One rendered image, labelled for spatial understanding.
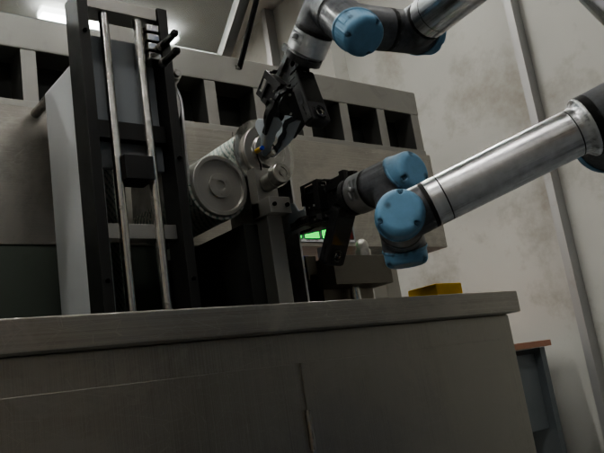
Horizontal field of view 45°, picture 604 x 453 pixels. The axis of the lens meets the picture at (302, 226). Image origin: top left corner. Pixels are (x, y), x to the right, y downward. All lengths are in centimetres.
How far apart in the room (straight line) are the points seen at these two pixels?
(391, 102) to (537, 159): 123
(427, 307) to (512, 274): 341
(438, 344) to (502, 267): 341
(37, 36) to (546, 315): 345
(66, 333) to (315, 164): 125
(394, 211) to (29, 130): 86
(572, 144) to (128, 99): 70
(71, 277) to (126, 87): 38
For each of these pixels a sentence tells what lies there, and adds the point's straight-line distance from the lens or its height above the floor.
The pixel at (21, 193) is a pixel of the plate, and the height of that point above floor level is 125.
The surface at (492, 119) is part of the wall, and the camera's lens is 480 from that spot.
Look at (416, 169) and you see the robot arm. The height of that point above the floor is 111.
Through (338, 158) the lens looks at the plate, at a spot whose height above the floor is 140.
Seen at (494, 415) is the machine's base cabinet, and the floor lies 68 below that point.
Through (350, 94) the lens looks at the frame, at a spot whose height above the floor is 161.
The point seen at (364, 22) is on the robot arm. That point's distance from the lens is 125.
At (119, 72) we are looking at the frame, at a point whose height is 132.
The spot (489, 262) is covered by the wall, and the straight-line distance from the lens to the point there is 475.
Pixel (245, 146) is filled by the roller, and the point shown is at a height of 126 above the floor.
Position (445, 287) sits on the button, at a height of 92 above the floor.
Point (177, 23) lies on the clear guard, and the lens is 194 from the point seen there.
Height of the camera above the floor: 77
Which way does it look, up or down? 13 degrees up
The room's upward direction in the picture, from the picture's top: 9 degrees counter-clockwise
